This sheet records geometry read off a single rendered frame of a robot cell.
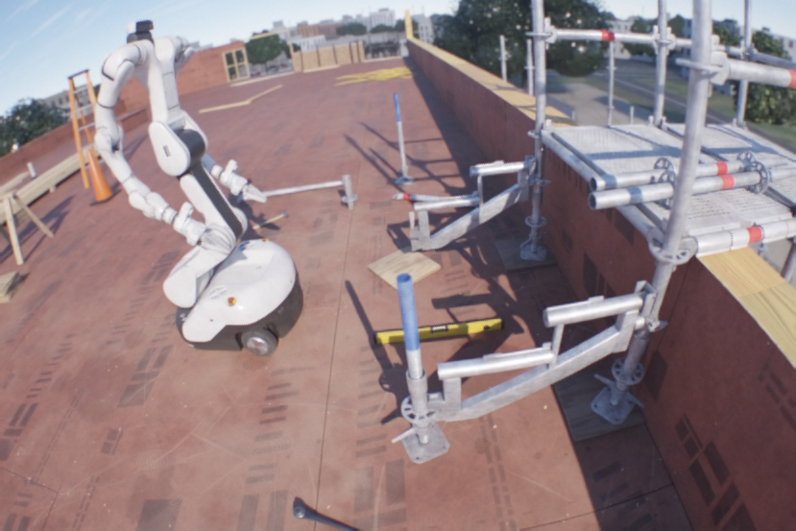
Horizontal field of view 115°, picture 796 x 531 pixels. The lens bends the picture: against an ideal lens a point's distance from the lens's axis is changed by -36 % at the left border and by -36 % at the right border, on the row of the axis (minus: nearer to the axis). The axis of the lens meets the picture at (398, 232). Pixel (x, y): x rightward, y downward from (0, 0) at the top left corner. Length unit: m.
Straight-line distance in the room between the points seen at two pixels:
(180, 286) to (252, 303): 0.44
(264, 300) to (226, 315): 0.19
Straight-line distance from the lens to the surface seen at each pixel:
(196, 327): 1.93
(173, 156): 1.69
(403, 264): 2.28
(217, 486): 1.63
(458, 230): 2.12
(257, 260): 2.04
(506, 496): 1.41
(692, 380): 1.36
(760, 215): 1.53
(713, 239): 1.26
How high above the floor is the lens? 1.31
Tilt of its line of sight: 30 degrees down
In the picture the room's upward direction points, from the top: 7 degrees counter-clockwise
